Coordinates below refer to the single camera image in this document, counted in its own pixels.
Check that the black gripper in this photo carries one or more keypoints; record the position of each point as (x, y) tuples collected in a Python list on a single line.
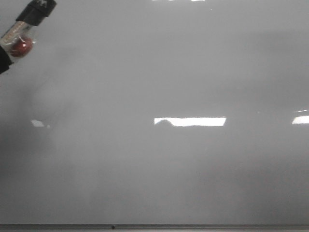
[(5, 61)]

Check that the black and white marker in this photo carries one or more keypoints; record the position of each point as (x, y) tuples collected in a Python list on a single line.
[(32, 15)]

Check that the white whiteboard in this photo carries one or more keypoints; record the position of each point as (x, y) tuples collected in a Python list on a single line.
[(159, 112)]

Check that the grey whiteboard bottom frame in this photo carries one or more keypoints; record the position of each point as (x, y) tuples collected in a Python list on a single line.
[(159, 227)]

